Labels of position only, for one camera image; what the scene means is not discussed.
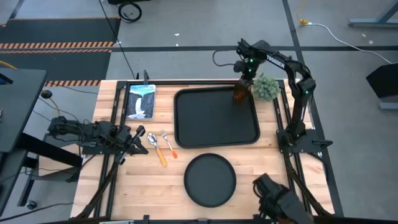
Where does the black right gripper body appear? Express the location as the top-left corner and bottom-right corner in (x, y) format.
(238, 63), (259, 85)

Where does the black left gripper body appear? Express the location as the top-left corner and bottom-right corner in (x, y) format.
(108, 124), (135, 149)

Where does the spoon with yellow-orange handle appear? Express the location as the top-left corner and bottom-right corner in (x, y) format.
(147, 133), (169, 168)

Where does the fork with orange handle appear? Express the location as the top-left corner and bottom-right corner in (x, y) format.
(160, 129), (178, 159)

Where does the black rectangular tray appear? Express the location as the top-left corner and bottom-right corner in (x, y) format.
(173, 86), (261, 149)

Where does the black round plate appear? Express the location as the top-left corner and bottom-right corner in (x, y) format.
(183, 152), (237, 208)

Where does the green ball-shaped plant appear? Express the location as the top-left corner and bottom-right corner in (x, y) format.
(252, 75), (281, 102)

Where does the book with waterfall cover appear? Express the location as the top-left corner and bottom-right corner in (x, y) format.
(125, 83), (157, 121)

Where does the black desk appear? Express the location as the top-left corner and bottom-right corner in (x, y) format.
(0, 67), (83, 216)

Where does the black hazard-striped floor mat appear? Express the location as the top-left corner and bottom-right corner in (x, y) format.
(0, 17), (121, 88)

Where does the grey metal table leg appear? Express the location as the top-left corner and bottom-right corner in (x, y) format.
(348, 0), (398, 29)

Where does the black angular box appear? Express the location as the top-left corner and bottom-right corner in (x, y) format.
(365, 62), (398, 100)

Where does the grey metal foot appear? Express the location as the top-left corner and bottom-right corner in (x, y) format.
(379, 101), (398, 111)

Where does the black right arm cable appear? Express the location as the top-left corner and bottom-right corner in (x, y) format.
(212, 49), (238, 68)

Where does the black aluminium frame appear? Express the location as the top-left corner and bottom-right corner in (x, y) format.
(74, 77), (335, 224)

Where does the yellow cable with plug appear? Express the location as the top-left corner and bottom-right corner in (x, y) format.
(296, 0), (310, 26)

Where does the white floor cable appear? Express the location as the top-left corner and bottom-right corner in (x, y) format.
(307, 22), (396, 65)

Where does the long black floor cable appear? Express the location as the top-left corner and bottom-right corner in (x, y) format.
(98, 0), (139, 80)

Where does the coiled black cable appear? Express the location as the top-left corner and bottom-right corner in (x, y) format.
(118, 1), (143, 24)

